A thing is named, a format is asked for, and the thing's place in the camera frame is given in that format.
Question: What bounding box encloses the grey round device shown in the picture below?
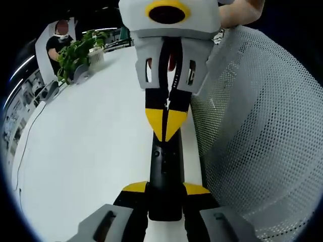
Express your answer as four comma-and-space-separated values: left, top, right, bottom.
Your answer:
73, 63, 89, 85

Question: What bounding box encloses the grey cable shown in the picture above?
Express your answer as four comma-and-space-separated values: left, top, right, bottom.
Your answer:
14, 100, 48, 192

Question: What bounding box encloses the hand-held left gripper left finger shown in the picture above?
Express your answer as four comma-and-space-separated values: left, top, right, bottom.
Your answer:
67, 180, 149, 242

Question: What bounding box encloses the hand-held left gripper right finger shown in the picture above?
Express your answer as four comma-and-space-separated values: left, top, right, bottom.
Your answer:
182, 183, 265, 242

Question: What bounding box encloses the white mesh basket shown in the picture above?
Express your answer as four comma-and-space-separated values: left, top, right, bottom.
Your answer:
190, 24, 323, 239

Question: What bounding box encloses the green potted plant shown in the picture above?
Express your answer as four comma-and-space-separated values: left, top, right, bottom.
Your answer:
57, 29, 108, 85

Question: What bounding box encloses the white ribbed plant pot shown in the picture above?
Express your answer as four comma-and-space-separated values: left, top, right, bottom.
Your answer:
87, 48, 105, 67

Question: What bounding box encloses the black remote control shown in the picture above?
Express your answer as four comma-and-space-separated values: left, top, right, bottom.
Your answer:
147, 127, 184, 222

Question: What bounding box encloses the person's right hand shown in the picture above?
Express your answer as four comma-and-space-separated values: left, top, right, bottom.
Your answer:
219, 0, 265, 28

